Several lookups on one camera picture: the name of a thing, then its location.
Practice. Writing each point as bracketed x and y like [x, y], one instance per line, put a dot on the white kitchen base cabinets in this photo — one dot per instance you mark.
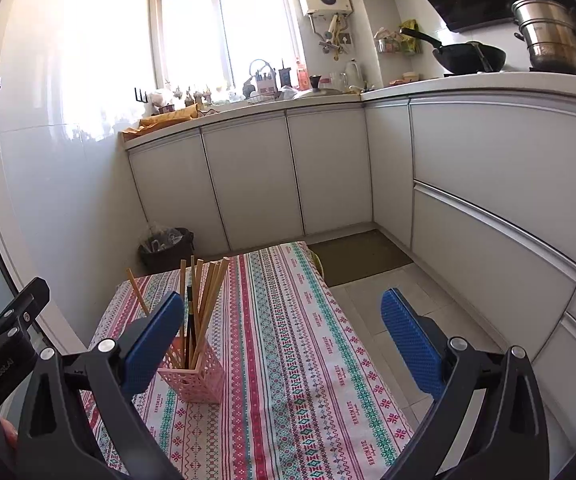
[467, 160]

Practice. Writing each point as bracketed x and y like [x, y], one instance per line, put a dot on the pink perforated utensil holder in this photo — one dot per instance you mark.
[193, 385]

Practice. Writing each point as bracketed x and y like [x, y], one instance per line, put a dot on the black trash bin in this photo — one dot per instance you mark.
[168, 257]

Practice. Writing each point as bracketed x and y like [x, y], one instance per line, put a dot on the wall rack with packets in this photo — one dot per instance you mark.
[397, 42]

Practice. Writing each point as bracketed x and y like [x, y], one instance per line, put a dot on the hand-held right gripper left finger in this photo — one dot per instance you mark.
[153, 345]

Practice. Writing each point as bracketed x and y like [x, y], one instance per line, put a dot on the black wall hooks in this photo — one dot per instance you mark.
[139, 95]

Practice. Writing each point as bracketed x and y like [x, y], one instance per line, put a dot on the black wok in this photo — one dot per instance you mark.
[467, 57]

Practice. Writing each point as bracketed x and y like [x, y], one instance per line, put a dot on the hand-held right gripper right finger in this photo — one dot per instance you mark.
[410, 345]

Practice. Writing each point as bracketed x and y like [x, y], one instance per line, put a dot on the kitchen window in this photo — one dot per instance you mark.
[228, 25]

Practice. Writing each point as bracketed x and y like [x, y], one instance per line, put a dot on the white kettle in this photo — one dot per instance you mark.
[353, 75]

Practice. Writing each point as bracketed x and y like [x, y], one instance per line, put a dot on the bunch of bamboo chopsticks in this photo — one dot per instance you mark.
[208, 300]

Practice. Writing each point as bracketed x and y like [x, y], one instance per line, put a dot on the water heater pipes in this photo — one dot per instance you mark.
[333, 35]

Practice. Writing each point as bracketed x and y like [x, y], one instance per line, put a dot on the person's left hand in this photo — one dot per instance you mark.
[9, 432]

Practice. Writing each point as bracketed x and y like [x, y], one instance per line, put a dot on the brown floor mat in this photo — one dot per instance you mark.
[362, 257]

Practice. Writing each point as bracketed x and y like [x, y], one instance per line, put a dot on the black chopstick with gold band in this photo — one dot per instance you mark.
[189, 310]

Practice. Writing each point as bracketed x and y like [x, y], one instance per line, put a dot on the patterned striped tablecloth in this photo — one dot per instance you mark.
[293, 360]

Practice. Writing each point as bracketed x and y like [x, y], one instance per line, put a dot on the steel steamer pot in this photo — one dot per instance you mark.
[550, 35]

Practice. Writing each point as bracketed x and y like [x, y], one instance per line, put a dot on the pot lid with black knob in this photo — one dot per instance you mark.
[318, 91]

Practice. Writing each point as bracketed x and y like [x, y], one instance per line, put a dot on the yellow cloth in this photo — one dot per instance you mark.
[168, 117]

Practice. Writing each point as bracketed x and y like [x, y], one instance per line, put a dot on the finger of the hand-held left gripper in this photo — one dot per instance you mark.
[28, 305]

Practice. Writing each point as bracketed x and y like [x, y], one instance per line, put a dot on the red bottle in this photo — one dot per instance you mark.
[301, 75]

